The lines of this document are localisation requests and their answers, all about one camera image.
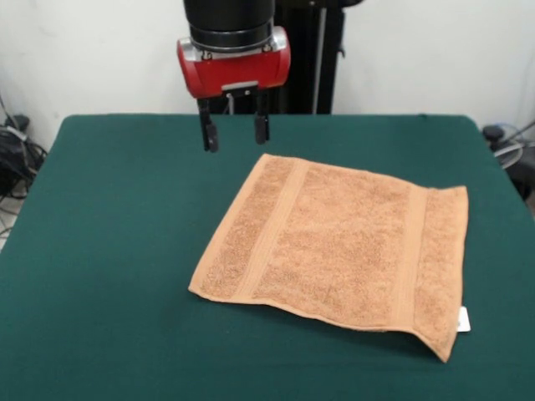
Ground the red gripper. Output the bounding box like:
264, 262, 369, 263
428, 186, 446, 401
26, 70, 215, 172
176, 27, 293, 154

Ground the tan terry towel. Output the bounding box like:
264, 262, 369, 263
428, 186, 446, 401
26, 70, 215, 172
186, 153, 472, 364

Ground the dark green table cloth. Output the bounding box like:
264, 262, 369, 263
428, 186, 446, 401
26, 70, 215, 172
0, 113, 535, 401

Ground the grey round stand base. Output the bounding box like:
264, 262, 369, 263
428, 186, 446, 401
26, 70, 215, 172
481, 123, 535, 197

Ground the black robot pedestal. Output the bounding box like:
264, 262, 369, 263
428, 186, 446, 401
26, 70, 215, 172
208, 0, 348, 115

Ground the black cable tangle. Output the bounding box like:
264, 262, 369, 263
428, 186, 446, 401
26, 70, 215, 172
0, 114, 48, 201

